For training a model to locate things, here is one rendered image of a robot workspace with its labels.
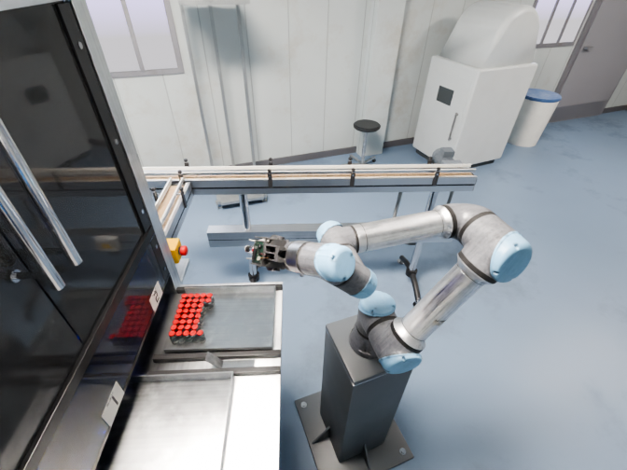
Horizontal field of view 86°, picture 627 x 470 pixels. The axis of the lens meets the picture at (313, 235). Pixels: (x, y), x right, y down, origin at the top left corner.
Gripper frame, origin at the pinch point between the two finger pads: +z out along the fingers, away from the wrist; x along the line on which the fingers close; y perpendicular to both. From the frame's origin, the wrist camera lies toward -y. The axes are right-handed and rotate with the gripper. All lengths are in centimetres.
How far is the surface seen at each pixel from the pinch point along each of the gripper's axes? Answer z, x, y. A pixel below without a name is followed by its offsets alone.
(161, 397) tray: 18, 46, 13
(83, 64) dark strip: 10, -35, 46
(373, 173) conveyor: 42, -52, -96
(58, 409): -3, 35, 40
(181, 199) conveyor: 90, -19, -8
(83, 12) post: 10, -46, 47
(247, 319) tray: 22.0, 24.9, -14.0
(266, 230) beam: 97, -12, -65
